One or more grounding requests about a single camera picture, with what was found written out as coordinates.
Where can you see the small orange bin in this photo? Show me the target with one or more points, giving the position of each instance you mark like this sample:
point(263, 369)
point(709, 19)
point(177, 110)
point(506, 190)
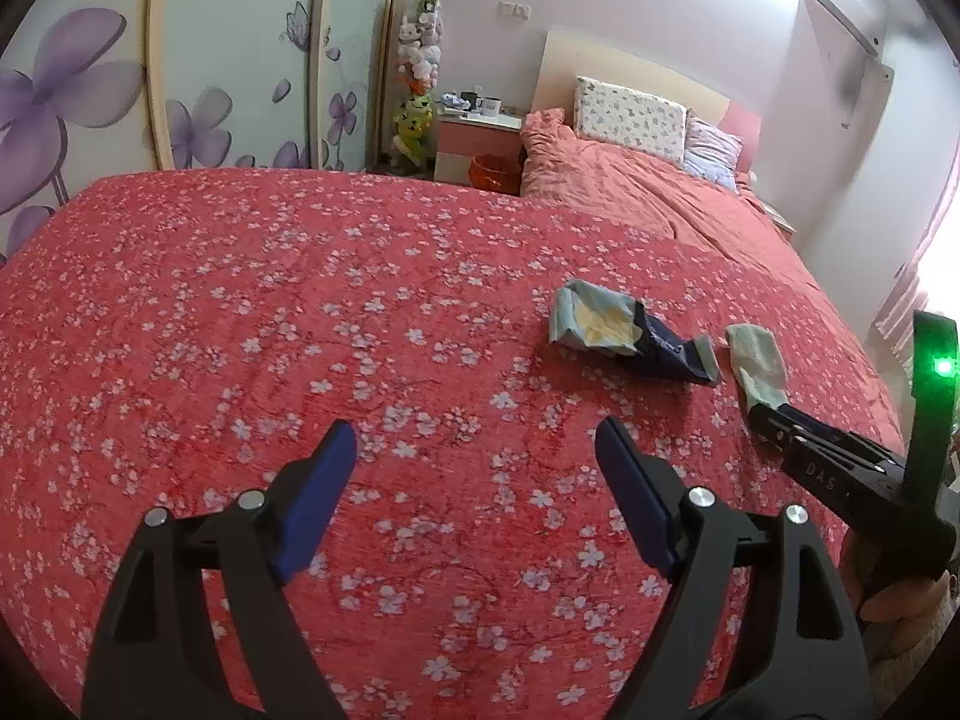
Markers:
point(493, 174)

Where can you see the white wall socket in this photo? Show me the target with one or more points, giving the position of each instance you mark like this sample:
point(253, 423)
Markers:
point(516, 9)

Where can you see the striped lilac pillow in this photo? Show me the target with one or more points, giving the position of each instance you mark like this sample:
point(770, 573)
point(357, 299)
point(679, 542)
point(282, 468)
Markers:
point(712, 154)

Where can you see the cream and pink headboard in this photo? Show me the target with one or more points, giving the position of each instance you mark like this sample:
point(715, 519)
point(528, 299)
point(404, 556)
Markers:
point(600, 60)

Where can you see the red blossom print blanket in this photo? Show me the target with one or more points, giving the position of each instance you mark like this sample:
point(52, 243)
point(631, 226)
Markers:
point(300, 277)

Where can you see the white floral pillow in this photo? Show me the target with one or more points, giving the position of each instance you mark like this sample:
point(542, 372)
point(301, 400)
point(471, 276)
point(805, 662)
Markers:
point(630, 116)

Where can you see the grey green sock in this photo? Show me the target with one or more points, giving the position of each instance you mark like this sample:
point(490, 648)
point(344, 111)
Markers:
point(757, 364)

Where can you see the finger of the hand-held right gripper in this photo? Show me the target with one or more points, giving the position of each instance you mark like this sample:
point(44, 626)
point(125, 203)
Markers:
point(776, 426)

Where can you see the pink curtain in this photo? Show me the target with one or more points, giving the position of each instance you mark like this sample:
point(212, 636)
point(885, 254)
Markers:
point(911, 277)

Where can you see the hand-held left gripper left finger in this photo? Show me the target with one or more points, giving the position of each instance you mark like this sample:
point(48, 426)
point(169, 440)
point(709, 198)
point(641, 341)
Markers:
point(322, 495)

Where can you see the flower print wardrobe door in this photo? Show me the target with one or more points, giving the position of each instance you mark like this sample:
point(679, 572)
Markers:
point(356, 75)
point(232, 52)
point(75, 105)

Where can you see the person's right hand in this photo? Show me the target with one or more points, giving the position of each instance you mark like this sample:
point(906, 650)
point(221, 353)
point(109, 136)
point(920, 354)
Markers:
point(900, 600)

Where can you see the white air conditioner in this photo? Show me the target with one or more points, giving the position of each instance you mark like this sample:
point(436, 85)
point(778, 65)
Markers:
point(844, 37)

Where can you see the pink and white nightstand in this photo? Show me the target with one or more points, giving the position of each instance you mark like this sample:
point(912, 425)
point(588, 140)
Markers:
point(472, 142)
point(776, 219)

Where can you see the clear tube of plush toys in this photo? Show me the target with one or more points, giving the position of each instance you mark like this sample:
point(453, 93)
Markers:
point(416, 75)

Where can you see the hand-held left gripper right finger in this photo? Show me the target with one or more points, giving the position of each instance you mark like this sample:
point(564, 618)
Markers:
point(637, 495)

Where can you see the pink bed duvet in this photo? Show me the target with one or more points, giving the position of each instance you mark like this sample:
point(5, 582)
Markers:
point(637, 195)

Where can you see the navy and yellow sock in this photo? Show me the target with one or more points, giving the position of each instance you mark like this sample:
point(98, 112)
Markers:
point(600, 322)

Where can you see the white mug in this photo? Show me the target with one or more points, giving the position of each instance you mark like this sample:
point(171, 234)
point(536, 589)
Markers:
point(491, 106)

